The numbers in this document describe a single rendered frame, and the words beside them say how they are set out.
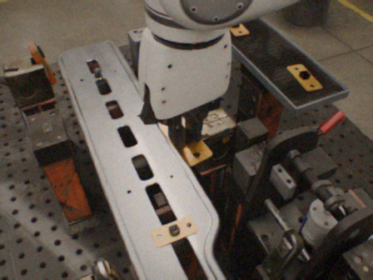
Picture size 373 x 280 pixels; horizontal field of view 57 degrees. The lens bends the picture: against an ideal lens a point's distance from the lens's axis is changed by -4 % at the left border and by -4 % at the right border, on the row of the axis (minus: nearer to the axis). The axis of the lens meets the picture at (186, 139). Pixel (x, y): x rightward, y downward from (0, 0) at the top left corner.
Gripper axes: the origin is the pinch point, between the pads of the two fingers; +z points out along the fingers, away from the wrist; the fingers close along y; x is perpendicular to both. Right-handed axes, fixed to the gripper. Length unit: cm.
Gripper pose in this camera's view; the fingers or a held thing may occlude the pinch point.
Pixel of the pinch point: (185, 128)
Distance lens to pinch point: 47.2
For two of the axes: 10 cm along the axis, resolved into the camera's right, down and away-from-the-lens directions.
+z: -0.2, 6.5, 7.6
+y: -8.5, 3.9, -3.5
